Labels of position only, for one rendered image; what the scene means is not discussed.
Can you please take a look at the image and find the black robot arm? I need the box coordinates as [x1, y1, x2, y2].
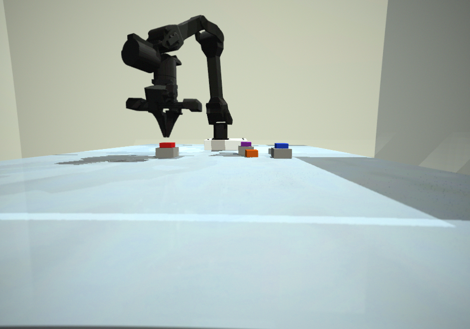
[121, 15, 233, 140]

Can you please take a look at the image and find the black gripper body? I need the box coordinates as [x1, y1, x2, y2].
[126, 75, 202, 112]

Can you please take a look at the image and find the red button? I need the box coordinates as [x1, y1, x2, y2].
[155, 142, 179, 158]

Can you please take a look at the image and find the orange block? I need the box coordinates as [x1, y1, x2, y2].
[245, 149, 258, 157]

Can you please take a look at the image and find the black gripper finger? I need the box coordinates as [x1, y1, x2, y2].
[166, 110, 183, 138]
[148, 110, 167, 138]

